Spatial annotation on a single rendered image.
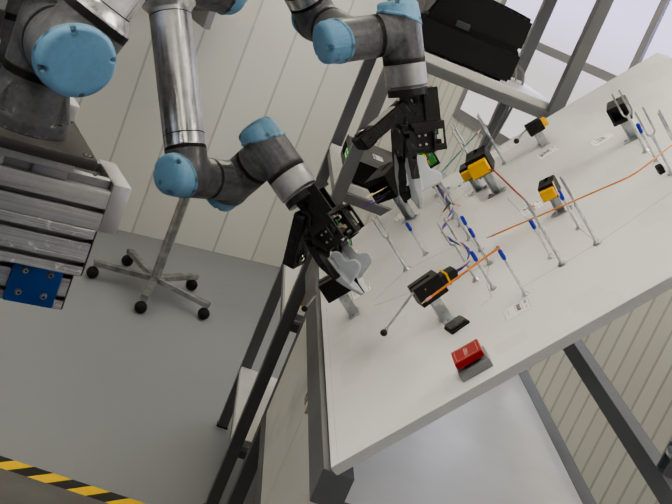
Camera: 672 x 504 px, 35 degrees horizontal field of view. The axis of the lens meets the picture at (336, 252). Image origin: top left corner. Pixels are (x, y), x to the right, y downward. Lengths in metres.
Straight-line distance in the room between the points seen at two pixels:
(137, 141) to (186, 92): 3.22
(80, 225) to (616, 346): 2.58
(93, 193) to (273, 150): 0.32
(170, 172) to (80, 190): 0.15
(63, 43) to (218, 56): 3.48
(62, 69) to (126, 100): 3.39
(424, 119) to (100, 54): 0.60
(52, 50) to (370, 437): 0.78
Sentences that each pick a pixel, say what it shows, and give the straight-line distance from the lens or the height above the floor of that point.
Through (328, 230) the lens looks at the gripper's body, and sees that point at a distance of 1.86.
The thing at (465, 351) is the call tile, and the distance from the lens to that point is 1.73.
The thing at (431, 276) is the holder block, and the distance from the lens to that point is 1.94.
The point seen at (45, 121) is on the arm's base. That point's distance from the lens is 1.79.
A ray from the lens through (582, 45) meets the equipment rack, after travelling 2.86.
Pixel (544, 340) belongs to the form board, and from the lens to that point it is 1.71.
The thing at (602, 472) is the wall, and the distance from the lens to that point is 4.03.
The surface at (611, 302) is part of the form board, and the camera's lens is 1.72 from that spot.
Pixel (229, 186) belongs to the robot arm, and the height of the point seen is 1.17.
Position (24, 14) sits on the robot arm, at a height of 1.34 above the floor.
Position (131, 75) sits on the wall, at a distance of 5.00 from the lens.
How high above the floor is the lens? 1.62
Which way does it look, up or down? 15 degrees down
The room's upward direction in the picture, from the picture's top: 23 degrees clockwise
